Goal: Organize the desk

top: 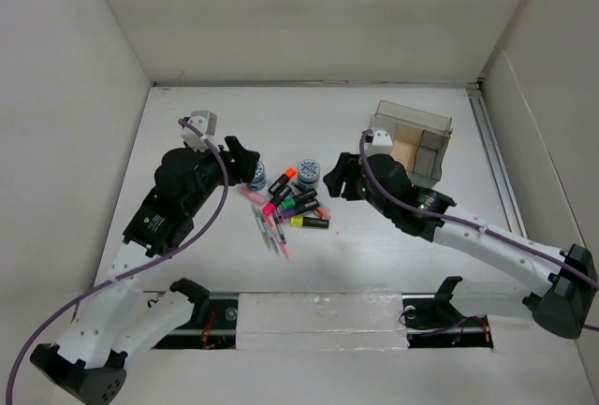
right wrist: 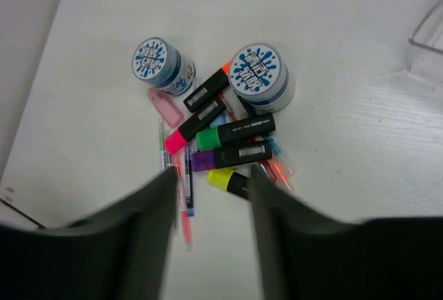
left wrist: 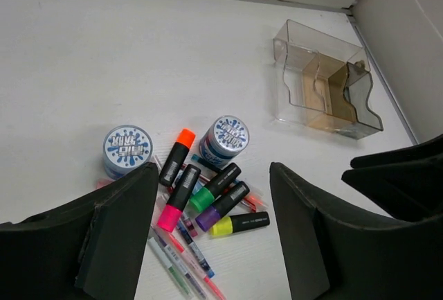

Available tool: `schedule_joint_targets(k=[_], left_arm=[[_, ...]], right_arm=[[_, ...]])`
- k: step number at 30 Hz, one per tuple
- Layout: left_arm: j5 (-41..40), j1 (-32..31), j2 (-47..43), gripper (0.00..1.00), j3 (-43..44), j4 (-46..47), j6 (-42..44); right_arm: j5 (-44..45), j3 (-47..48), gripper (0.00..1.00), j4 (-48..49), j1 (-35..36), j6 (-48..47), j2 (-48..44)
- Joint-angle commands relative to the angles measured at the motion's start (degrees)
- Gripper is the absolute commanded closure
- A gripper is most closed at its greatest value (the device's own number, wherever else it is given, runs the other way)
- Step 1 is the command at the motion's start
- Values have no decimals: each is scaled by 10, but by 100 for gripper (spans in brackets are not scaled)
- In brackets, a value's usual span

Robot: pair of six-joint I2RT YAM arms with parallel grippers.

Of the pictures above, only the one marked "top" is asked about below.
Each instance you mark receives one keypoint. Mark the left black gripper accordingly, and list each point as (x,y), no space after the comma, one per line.
(240,162)

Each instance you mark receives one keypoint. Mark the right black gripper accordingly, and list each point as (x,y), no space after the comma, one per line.
(348,167)

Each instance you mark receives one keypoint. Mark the blue glue jar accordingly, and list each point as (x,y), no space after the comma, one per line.
(259,180)
(308,174)

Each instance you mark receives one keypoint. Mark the orange highlighter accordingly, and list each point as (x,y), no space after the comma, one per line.
(276,187)

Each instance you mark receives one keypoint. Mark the yellow highlighter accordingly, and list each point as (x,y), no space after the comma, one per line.
(309,222)

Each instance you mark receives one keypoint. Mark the green highlighter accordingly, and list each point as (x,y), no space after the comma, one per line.
(294,200)

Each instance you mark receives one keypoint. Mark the pink highlighter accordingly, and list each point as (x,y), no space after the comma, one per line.
(276,200)

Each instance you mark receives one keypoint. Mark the purple highlighter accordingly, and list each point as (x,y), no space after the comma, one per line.
(300,208)

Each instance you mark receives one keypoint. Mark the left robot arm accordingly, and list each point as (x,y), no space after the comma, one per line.
(90,360)

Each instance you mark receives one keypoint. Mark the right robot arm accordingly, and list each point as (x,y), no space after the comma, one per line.
(559,285)

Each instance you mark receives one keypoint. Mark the red gel pen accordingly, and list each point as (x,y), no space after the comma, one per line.
(322,213)

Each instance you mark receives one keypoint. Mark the green gel pen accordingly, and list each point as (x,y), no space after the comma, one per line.
(269,242)

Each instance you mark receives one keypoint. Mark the blue gel pen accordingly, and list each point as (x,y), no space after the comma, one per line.
(278,225)

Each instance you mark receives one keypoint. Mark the clear plastic organizer box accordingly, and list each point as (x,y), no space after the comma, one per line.
(419,139)

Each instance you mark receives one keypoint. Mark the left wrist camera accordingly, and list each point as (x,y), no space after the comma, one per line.
(198,129)

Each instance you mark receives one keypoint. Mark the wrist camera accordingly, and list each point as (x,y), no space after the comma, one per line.
(198,129)
(380,138)

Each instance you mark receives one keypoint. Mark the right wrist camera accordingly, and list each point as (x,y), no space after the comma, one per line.
(380,138)

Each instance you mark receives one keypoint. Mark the aluminium side rail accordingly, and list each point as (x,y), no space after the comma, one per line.
(496,161)

